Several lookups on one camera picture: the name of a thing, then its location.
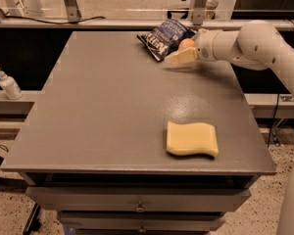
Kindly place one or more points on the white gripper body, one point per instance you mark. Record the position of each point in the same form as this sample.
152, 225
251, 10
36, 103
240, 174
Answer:
205, 45

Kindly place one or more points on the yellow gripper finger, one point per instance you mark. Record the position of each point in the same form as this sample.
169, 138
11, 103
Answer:
201, 33
182, 56

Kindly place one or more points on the orange fruit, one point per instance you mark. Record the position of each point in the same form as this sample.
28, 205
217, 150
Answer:
186, 43

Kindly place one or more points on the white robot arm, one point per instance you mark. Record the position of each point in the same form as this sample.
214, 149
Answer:
257, 46

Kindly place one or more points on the blue chip bag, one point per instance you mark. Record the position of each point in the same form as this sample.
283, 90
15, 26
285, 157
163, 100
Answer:
165, 38

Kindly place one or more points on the yellow sponge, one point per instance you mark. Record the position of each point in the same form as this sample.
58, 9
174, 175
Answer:
192, 139

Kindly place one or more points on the grey drawer cabinet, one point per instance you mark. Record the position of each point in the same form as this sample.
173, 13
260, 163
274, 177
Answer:
93, 147

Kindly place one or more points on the white pump bottle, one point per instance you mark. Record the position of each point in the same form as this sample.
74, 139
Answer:
10, 87

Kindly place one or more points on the grey metal bracket right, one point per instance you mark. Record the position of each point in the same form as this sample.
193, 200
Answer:
197, 8

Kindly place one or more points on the grey metal bracket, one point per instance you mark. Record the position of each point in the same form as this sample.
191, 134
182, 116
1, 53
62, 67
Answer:
72, 10
197, 8

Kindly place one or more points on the grey metal bracket left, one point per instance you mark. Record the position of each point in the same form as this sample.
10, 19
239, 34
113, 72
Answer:
72, 10

